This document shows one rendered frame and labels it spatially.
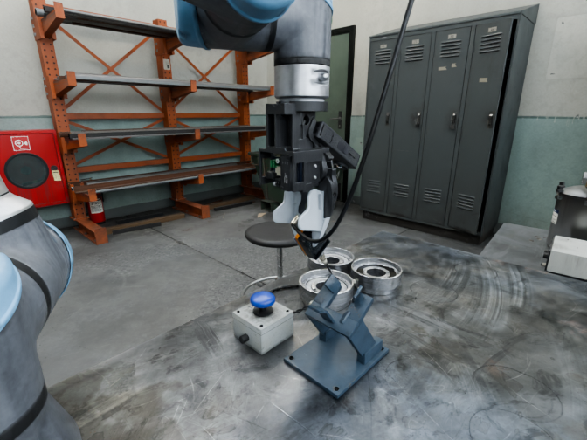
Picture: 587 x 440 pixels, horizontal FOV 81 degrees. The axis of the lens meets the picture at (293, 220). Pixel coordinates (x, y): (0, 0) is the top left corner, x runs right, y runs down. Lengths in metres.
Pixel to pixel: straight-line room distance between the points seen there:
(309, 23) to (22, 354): 0.45
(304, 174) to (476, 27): 3.07
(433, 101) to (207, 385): 3.22
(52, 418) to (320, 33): 0.51
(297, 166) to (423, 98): 3.10
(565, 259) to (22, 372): 1.25
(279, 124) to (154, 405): 0.39
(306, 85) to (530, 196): 3.46
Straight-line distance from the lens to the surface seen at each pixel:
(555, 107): 3.76
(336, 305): 0.64
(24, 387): 0.41
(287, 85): 0.47
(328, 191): 0.49
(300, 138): 0.48
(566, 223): 1.49
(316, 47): 0.47
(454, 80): 3.43
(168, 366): 0.57
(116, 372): 0.59
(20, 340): 0.39
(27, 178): 3.95
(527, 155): 3.78
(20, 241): 0.48
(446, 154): 3.43
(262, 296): 0.55
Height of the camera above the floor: 1.15
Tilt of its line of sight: 17 degrees down
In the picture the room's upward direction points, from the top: straight up
